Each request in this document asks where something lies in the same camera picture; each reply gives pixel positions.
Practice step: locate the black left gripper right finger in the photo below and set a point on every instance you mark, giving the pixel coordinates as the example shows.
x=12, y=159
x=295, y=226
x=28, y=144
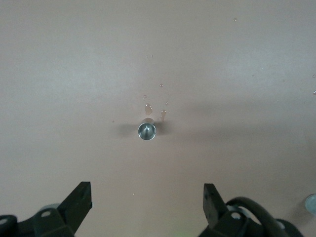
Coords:
x=213, y=209

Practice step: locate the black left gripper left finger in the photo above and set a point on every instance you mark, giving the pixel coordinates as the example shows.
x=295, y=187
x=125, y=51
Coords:
x=71, y=212

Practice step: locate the brown table mat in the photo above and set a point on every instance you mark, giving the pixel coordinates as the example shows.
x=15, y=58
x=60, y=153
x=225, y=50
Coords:
x=158, y=61

